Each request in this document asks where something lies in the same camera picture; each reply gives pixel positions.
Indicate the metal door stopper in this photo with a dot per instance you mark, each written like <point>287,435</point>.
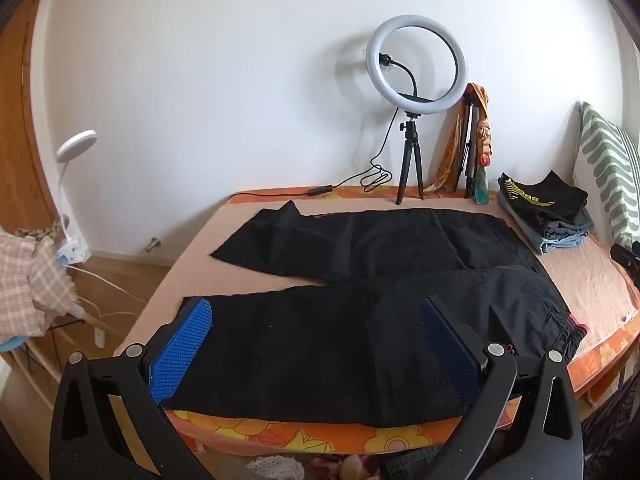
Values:
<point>152,244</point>

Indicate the white knit cloth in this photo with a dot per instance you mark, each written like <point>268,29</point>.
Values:
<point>275,467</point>

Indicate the folded grey garment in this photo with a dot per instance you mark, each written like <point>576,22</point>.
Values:
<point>575,227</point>

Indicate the black shirt with yellow print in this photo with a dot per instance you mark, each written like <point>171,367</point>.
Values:
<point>545,200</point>

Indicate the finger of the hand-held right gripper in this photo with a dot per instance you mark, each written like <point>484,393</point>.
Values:
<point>625,256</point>

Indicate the black tripod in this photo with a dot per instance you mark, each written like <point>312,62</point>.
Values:
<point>411,145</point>

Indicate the green patterned pillow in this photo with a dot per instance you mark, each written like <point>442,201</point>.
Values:
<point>605,165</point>

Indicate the folded black stand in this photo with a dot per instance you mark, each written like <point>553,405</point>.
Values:
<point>470,130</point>

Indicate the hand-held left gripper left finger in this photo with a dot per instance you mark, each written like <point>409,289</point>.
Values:
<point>182,350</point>

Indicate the dark patterned cloth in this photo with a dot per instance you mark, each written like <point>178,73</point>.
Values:
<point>610,435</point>

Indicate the black pants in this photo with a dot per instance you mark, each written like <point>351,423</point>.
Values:
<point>325,350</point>

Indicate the plaid cloth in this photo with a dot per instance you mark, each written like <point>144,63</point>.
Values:
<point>30,285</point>

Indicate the wooden door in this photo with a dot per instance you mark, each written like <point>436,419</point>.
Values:
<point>25,135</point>

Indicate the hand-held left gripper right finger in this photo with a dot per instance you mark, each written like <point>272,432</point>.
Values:
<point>450,345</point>

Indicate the teal spray bottle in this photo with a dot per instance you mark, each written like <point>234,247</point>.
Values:
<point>482,185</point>

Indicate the orange patterned cloth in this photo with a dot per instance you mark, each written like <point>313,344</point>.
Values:
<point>450,155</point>

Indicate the white clamp lamp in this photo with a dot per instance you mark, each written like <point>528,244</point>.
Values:
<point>77,142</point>

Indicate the folded blue jeans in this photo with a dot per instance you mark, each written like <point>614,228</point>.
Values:
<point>550,245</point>

